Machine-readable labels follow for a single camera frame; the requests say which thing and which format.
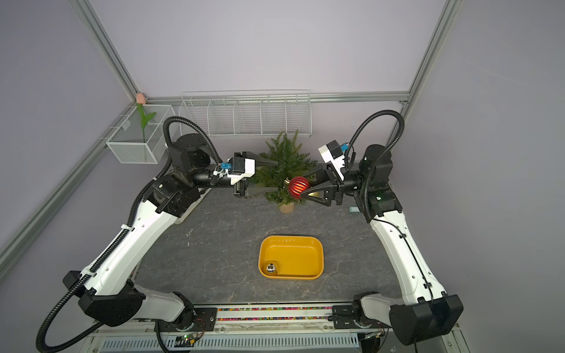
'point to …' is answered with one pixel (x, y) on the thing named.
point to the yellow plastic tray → (294, 257)
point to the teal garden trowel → (354, 209)
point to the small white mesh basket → (140, 138)
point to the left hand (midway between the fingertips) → (276, 174)
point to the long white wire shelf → (248, 112)
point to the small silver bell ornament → (271, 268)
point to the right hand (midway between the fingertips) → (298, 189)
